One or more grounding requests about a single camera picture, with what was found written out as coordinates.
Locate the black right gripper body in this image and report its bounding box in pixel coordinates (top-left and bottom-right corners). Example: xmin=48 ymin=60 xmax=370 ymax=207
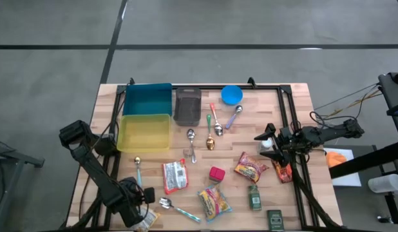
xmin=275 ymin=126 xmax=305 ymax=153

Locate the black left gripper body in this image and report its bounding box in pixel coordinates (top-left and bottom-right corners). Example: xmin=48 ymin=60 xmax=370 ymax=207
xmin=115 ymin=193 xmax=147 ymax=228

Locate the white-lidded seasoning jar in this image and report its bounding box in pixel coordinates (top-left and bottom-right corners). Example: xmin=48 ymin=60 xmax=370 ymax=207
xmin=258 ymin=137 xmax=274 ymax=155

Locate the orange-red seasoning packet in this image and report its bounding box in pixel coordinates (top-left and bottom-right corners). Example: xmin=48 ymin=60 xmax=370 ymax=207
xmin=271 ymin=159 xmax=293 ymax=184

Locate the teal-white striped-handle spoon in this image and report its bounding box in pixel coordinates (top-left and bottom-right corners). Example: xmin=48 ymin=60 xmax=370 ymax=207
xmin=158 ymin=197 xmax=202 ymax=224

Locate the plain yellow ramen packet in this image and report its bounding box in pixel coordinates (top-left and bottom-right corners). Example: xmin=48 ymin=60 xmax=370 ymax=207
xmin=134 ymin=206 xmax=161 ymax=231

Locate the red and yellow ramen packet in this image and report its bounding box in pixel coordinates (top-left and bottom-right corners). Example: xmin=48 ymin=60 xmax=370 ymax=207
xmin=233 ymin=151 xmax=270 ymax=184

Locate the red and white ramen packet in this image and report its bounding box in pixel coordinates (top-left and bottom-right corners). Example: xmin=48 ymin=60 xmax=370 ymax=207
xmin=162 ymin=158 xmax=189 ymax=195

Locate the purple-handled silver spoon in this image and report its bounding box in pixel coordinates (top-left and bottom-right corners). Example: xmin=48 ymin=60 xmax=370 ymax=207
xmin=224 ymin=104 xmax=243 ymax=130

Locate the light-blue-handled small spoon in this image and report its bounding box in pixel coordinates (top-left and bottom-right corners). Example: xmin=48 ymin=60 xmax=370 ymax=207
xmin=133 ymin=156 xmax=144 ymax=188

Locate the green-lidded spice jar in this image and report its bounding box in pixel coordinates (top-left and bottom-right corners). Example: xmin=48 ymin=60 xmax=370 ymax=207
xmin=247 ymin=184 xmax=263 ymax=212

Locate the orange-handled silver spoon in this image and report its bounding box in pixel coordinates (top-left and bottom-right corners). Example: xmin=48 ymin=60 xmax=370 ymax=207
xmin=209 ymin=102 xmax=224 ymax=137

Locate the green-handled gold spoon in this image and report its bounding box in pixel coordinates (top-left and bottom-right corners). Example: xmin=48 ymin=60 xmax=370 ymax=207
xmin=205 ymin=113 xmax=216 ymax=151

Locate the dark green tin box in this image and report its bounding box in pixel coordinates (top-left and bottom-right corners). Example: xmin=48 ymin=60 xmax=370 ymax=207
xmin=267 ymin=209 xmax=285 ymax=232

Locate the red cube box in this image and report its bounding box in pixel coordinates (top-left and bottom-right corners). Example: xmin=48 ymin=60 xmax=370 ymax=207
xmin=208 ymin=166 xmax=226 ymax=183

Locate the yellow blue-edged ramen packet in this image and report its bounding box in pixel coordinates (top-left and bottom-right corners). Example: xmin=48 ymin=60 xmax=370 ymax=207
xmin=196 ymin=184 xmax=233 ymax=223

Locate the all-silver spoon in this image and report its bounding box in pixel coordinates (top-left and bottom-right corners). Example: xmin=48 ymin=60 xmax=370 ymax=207
xmin=185 ymin=128 xmax=198 ymax=164

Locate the orange object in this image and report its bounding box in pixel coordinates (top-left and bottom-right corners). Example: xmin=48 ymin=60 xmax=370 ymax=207
xmin=325 ymin=151 xmax=348 ymax=168

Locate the blue bowl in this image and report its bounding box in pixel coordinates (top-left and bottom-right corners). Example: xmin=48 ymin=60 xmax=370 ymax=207
xmin=220 ymin=84 xmax=244 ymax=106

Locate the yellow plastic bin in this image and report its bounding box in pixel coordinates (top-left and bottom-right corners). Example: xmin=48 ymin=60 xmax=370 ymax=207
xmin=116 ymin=113 xmax=171 ymax=153

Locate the white paper sheet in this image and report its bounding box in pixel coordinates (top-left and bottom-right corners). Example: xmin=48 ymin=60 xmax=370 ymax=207
xmin=323 ymin=147 xmax=363 ymax=188

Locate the black diagonal beam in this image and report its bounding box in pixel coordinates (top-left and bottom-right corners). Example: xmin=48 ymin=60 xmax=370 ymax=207
xmin=329 ymin=141 xmax=398 ymax=180

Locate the grey plastic bin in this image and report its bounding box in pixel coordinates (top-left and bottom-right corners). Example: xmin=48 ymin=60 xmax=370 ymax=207
xmin=173 ymin=87 xmax=202 ymax=127

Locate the blue plastic bin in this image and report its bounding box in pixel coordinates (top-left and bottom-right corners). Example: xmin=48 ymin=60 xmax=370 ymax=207
xmin=122 ymin=82 xmax=173 ymax=117

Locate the black equipment cart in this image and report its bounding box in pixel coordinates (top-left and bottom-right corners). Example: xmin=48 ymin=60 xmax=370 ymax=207
xmin=377 ymin=69 xmax=398 ymax=142

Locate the grey metal stand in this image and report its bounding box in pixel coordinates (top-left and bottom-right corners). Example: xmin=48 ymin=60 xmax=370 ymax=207
xmin=0 ymin=138 xmax=45 ymax=226

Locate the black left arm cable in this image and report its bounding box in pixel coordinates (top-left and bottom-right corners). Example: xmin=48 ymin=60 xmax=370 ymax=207
xmin=121 ymin=177 xmax=146 ymax=195

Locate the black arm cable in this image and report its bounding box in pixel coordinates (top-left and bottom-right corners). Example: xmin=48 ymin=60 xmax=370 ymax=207
xmin=121 ymin=177 xmax=146 ymax=195
xmin=309 ymin=111 xmax=357 ymax=130

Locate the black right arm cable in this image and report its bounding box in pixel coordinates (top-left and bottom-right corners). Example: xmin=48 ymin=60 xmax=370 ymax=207
xmin=309 ymin=111 xmax=357 ymax=130

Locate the black aluminium table frame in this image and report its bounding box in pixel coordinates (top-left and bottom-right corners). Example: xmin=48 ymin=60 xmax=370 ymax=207
xmin=89 ymin=84 xmax=345 ymax=230

